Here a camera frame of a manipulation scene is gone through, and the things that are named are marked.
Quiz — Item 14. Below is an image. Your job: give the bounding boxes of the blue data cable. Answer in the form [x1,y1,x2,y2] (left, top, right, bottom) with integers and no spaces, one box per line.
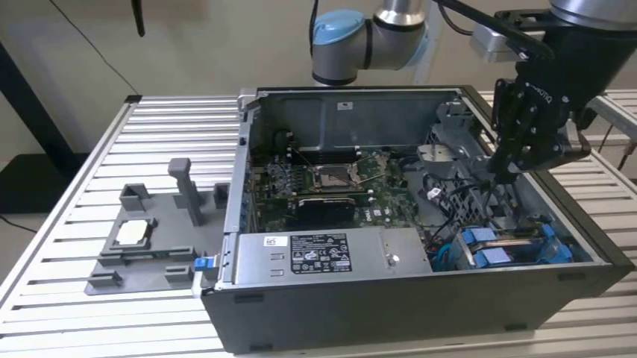
[429,241,456,272]

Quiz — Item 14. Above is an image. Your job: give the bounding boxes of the grey metal disk bay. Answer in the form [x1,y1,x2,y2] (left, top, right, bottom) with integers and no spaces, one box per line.
[413,100,549,232]

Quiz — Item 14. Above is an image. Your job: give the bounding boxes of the green motherboard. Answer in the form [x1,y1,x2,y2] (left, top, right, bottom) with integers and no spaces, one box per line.
[249,147,432,234]

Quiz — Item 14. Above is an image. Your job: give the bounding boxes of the black hanging antenna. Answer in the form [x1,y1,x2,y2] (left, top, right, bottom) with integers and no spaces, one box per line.
[131,0,148,38]

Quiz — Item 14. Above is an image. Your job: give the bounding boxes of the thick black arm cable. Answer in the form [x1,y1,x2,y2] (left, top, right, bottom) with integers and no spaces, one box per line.
[432,0,557,63]

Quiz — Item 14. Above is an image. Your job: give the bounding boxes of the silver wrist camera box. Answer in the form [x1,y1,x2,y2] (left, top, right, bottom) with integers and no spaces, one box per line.
[471,22,531,63]

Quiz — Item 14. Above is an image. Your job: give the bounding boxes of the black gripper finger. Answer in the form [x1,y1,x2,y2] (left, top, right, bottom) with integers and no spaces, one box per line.
[507,124,595,176]
[491,78,543,184]

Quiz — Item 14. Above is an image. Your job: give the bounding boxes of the black open PC case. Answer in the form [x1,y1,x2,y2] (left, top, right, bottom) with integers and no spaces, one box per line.
[192,84,637,355]

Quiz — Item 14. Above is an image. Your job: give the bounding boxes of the grey parts rack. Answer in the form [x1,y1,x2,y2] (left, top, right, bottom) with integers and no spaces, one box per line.
[85,157,232,298]

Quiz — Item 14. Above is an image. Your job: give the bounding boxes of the metal socket cover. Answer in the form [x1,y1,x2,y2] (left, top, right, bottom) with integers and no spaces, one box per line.
[353,153,395,183]

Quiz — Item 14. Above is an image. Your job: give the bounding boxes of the CPU socket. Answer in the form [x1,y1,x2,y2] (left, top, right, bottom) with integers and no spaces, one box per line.
[309,164,355,191]

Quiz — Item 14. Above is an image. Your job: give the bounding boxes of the thin wire locking lever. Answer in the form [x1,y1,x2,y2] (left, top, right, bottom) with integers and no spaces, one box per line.
[292,145,320,171]

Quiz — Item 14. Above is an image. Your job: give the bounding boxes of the black wire with white tag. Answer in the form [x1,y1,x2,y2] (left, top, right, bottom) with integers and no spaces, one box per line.
[421,174,452,228]

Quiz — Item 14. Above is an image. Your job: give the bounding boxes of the black RAM slot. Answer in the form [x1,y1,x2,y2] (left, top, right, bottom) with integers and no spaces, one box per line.
[293,155,361,165]
[288,146,361,156]
[298,186,376,197]

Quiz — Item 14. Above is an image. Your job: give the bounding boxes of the silver power supply unit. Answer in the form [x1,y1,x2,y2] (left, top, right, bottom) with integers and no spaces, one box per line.
[233,226,433,289]

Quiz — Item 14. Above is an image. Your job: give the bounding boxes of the black graphics card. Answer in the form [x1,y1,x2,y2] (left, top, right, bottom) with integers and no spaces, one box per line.
[296,196,359,227]

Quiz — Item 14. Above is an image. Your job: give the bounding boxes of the silver CPU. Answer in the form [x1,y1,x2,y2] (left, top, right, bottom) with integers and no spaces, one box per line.
[115,219,152,246]

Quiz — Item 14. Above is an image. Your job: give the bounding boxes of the black monitor stand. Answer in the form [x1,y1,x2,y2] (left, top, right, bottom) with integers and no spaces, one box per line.
[0,39,81,216]

